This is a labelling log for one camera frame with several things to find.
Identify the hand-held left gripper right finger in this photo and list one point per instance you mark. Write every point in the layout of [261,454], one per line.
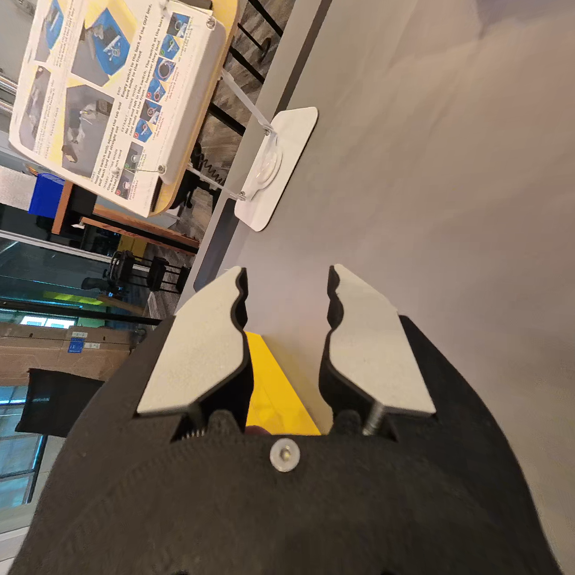
[377,359]

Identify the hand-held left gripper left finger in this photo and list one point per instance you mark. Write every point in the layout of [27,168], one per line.
[193,350]

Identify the brown wooden desk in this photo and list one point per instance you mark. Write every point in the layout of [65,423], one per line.
[134,227]

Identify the cardboard box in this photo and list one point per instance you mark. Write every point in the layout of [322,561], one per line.
[54,355]

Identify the black cloth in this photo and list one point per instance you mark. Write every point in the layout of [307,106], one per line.
[58,400]

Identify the small blue storage bin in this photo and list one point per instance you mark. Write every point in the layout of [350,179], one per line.
[45,193]

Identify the white document stand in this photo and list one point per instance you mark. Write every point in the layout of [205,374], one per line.
[292,130]

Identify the printed instruction sheet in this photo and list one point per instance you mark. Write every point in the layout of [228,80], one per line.
[112,90]

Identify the chrome pipe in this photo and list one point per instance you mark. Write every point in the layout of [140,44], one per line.
[5,106]
[6,81]

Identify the black metal table frame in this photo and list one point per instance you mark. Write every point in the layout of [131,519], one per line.
[256,40]

